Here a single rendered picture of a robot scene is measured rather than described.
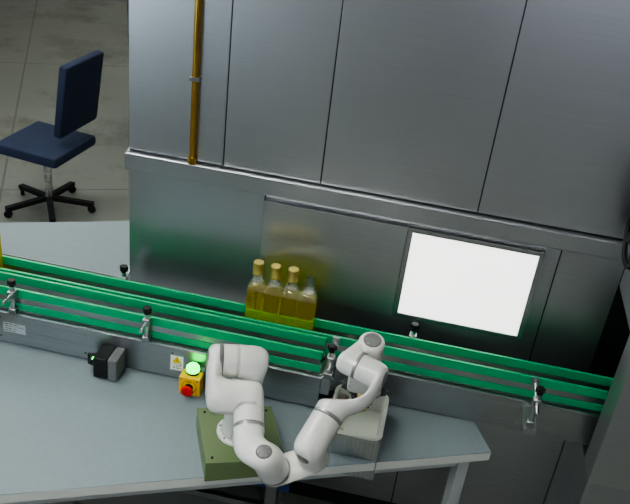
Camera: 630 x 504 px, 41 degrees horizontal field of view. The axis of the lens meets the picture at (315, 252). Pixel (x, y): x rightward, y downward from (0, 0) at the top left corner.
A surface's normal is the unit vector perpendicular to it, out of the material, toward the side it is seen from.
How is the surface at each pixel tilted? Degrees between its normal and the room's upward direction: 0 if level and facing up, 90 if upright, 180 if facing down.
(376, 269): 90
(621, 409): 90
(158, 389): 0
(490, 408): 90
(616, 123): 90
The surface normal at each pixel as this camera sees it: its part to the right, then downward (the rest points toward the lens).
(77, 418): 0.11, -0.86
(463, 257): -0.19, 0.48
